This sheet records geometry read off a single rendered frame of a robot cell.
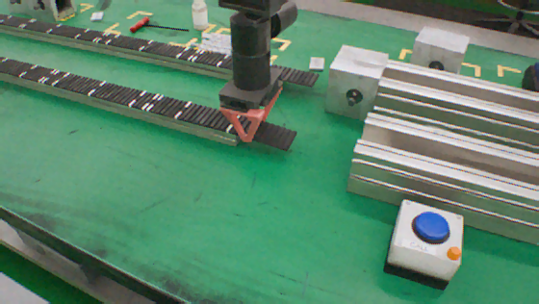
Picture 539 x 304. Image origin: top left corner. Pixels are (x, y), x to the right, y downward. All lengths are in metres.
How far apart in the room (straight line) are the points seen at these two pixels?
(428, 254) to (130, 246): 0.38
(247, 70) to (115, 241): 0.30
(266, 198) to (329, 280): 0.16
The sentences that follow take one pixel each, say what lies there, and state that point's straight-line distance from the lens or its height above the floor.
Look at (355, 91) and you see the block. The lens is 0.74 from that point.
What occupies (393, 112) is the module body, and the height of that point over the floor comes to 0.81.
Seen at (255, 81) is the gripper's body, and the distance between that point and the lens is 0.59.
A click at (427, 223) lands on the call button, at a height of 0.85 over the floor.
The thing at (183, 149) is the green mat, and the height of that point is 0.78.
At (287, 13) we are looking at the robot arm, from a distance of 0.63.
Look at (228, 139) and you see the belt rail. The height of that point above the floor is 0.79.
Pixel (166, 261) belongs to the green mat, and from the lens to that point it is 0.55.
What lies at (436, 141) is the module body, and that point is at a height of 0.86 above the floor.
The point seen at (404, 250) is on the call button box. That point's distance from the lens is 0.51.
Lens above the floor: 1.23
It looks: 40 degrees down
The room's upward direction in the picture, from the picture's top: straight up
